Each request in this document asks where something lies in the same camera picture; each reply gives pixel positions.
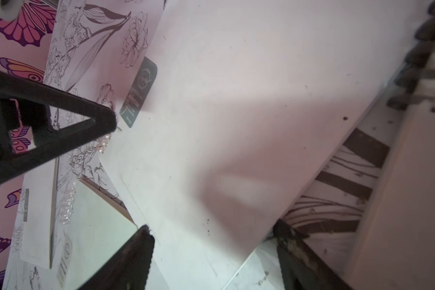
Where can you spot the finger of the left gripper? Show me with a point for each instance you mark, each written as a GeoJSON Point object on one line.
{"type": "Point", "coordinates": [27, 103]}

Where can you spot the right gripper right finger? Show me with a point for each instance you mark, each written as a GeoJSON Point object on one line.
{"type": "Point", "coordinates": [301, 267]}

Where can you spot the small clear-spiral notebook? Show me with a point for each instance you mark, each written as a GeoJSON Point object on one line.
{"type": "Point", "coordinates": [69, 237]}

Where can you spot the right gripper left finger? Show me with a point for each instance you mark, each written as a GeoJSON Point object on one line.
{"type": "Point", "coordinates": [128, 268]}

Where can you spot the CAMP spiral notebook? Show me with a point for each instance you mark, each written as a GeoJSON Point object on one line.
{"type": "Point", "coordinates": [395, 249]}

